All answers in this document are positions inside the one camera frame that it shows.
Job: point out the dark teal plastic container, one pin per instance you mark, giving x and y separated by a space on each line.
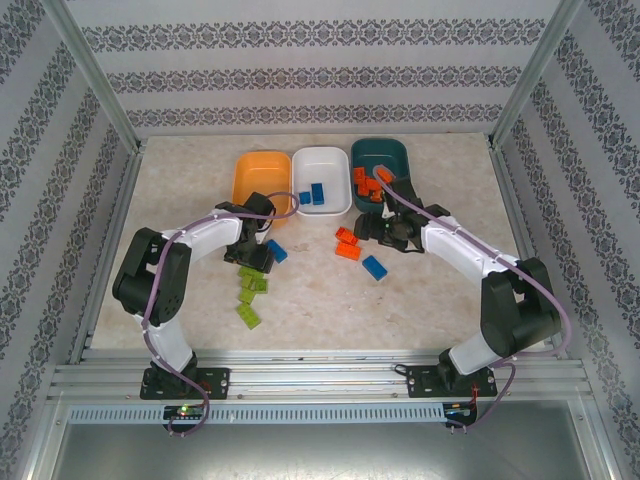
370 152

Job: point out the long blue lego brick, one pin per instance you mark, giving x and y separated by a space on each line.
374 267
317 194
277 251

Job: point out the small blue lego brick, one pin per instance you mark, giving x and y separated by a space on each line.
304 197

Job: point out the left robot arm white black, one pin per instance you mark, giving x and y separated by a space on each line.
210 235

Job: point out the grey metal base panel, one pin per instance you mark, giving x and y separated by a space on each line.
320 450

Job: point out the small circuit board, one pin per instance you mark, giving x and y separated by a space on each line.
460 411
185 412

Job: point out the long aluminium base rail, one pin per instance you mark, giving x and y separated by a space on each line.
320 372

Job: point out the white plastic container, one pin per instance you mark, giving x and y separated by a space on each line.
325 167

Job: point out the orange plastic container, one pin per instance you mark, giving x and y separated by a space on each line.
260 175

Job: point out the aluminium frame post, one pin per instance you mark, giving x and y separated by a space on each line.
90 70
537 70

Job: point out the small green lego brick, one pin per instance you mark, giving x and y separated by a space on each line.
260 285
247 273

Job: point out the long green lego brick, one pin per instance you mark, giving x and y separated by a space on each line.
247 296
249 316

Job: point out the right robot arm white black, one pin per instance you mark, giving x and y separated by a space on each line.
460 245

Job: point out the aluminium side rail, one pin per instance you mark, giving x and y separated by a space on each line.
505 185
112 235

